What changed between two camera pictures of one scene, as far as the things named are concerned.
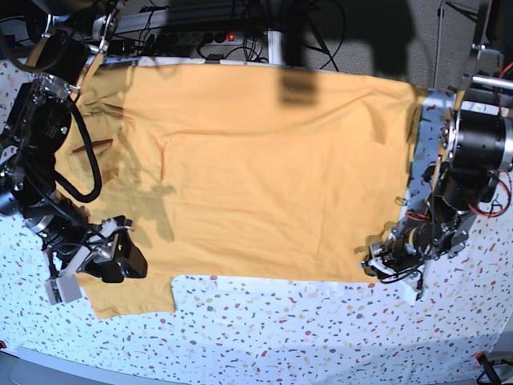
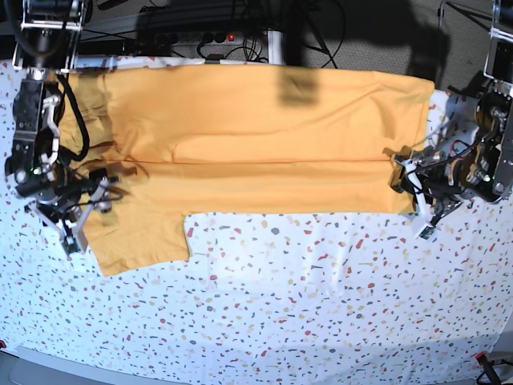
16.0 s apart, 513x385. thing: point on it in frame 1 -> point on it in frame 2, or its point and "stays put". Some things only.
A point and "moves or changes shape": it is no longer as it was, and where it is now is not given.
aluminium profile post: x=275 y=46 stays put
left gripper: x=107 y=240 -> x=54 y=194
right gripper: x=421 y=238 -> x=446 y=179
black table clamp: x=213 y=58 stays put
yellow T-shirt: x=236 y=171 moves or changes shape
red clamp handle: x=482 y=359 stays put
